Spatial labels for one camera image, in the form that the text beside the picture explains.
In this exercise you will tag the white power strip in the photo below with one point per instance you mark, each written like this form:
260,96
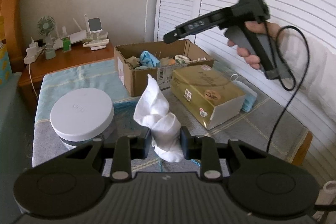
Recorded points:
34,50

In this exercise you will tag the grey plaid table towel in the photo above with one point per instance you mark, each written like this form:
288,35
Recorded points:
290,142

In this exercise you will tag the gold tissue box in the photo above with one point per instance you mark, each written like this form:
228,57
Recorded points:
209,96

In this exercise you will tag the yellow blue printed bag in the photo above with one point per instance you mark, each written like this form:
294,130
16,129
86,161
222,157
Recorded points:
5,67

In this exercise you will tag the white cloth sock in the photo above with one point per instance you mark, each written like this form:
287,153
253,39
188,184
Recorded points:
153,111

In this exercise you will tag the small green desk fan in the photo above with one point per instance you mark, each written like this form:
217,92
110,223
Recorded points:
45,26

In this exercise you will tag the white louvered closet door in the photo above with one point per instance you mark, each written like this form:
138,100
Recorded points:
305,30

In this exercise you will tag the white remote control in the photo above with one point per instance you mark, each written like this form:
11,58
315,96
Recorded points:
96,44

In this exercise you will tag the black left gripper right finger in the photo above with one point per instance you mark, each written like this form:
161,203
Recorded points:
204,149

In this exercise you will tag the green small bottle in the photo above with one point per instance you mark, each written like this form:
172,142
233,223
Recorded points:
66,42

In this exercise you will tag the beige printed cloth bag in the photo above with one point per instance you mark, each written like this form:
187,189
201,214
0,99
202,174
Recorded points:
133,62

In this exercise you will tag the brown cardboard box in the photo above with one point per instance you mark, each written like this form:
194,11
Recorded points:
184,52

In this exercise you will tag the light blue face mask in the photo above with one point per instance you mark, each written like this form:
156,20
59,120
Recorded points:
149,60

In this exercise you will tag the wooden nightstand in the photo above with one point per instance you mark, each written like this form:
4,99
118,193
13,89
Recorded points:
31,79

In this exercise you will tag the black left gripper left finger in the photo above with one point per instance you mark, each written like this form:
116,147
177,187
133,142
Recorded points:
128,148

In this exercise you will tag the person's right hand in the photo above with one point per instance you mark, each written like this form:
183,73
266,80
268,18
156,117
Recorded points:
259,44

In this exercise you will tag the blue mask stack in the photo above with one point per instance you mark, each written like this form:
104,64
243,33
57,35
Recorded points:
250,95

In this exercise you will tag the white wifi router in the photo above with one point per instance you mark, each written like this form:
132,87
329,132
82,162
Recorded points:
74,38

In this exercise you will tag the white smart display stand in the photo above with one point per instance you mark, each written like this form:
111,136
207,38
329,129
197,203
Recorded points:
94,29

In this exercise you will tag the wooden bed headboard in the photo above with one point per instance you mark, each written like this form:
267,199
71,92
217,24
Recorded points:
10,10

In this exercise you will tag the orange soft toy piece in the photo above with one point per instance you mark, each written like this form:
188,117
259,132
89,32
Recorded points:
172,62

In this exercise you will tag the jar with white lid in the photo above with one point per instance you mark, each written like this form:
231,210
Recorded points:
83,115

